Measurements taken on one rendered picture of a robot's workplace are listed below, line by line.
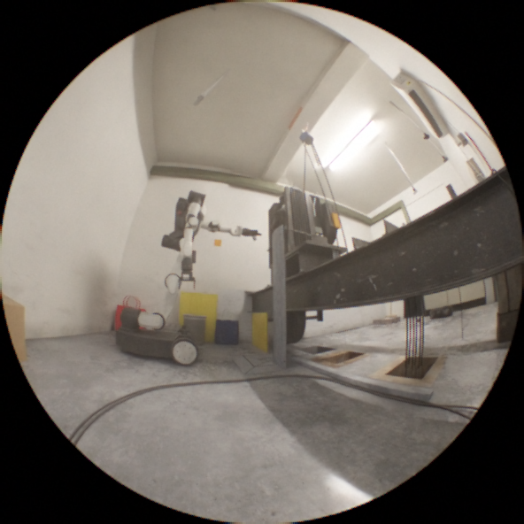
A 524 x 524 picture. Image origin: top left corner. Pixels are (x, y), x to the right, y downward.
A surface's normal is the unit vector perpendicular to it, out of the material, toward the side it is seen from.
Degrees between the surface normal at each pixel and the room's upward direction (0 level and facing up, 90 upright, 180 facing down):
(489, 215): 90
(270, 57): 180
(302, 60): 180
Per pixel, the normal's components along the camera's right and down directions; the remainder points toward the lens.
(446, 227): -0.94, -0.10
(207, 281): 0.33, -0.28
